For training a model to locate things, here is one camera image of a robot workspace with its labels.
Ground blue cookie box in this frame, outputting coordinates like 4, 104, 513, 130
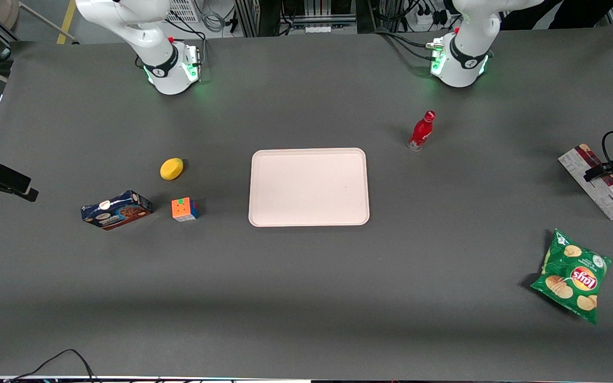
80, 190, 153, 231

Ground beige plastic tray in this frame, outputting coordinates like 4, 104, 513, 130
248, 148, 370, 227

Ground green chips bag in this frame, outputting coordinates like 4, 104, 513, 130
530, 229, 612, 325

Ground yellow lemon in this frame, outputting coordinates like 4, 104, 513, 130
160, 157, 184, 181

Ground colourful puzzle cube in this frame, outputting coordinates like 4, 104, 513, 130
171, 197, 200, 222

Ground red soda bottle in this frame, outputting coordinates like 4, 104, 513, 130
408, 110, 436, 152

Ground white perforated basket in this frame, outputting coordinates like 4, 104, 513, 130
165, 0, 201, 23

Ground aluminium equipment rack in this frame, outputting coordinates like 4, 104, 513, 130
235, 0, 358, 38

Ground dark gray table mat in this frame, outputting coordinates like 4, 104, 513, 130
0, 21, 613, 381

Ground thin black floor cable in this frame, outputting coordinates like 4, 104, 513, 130
6, 348, 97, 383

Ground black arm base cables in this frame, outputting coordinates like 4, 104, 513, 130
373, 29, 435, 62

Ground gray coiled cable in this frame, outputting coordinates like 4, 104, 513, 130
200, 10, 228, 34

